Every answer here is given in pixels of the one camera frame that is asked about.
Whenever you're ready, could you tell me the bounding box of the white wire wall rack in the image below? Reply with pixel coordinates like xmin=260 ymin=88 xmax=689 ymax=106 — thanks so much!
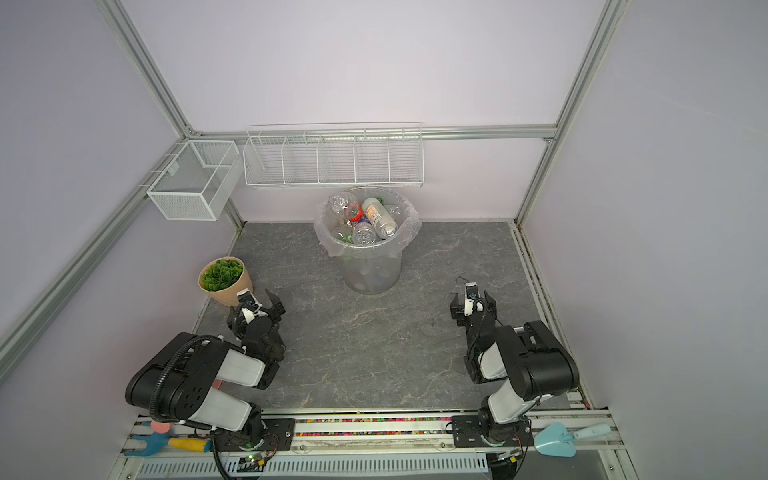
xmin=243 ymin=122 xmax=425 ymax=188

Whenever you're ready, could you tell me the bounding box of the pink round toy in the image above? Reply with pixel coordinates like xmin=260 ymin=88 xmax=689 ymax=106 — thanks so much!
xmin=150 ymin=420 xmax=172 ymax=435

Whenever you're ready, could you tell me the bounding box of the clear plastic bin liner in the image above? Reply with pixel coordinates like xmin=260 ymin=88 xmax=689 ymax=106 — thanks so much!
xmin=314 ymin=186 xmax=422 ymax=259

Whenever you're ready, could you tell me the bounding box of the Ganten clear water bottle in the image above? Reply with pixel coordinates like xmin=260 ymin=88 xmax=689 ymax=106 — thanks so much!
xmin=328 ymin=191 xmax=360 ymax=223

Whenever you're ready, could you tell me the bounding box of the white mesh wall basket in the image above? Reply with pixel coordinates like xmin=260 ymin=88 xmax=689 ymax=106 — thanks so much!
xmin=147 ymin=140 xmax=244 ymax=221

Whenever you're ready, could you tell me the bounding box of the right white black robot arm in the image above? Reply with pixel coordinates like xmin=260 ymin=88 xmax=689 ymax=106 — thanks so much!
xmin=450 ymin=282 xmax=580 ymax=445

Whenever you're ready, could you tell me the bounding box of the grey mesh waste bin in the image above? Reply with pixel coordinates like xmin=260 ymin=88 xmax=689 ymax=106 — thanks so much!
xmin=323 ymin=187 xmax=418 ymax=295

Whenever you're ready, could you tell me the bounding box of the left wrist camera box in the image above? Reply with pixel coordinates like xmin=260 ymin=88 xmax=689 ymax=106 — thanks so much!
xmin=236 ymin=289 xmax=266 ymax=324

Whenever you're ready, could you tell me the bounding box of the green plant in beige pot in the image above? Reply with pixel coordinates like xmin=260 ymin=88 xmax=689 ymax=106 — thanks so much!
xmin=198 ymin=257 xmax=253 ymax=307

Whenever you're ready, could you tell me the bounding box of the teal toy shovel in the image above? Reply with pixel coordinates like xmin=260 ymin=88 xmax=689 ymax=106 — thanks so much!
xmin=534 ymin=422 xmax=612 ymax=458

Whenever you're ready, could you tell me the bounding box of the frosted bottle yellow label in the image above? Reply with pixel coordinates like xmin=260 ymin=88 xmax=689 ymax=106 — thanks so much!
xmin=362 ymin=197 xmax=398 ymax=239

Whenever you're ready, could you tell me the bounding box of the teal yellow toy tool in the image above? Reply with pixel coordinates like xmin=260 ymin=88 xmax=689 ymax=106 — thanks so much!
xmin=124 ymin=433 xmax=211 ymax=457

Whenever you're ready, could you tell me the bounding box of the aluminium rail with beads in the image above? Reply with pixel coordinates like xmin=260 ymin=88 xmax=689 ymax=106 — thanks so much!
xmin=122 ymin=410 xmax=625 ymax=458

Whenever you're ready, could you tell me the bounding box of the small blue label water bottle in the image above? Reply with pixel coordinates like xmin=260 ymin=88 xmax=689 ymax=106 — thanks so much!
xmin=352 ymin=221 xmax=379 ymax=246

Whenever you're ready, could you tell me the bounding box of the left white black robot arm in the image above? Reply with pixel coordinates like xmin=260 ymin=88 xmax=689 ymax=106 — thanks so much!
xmin=125 ymin=289 xmax=286 ymax=450

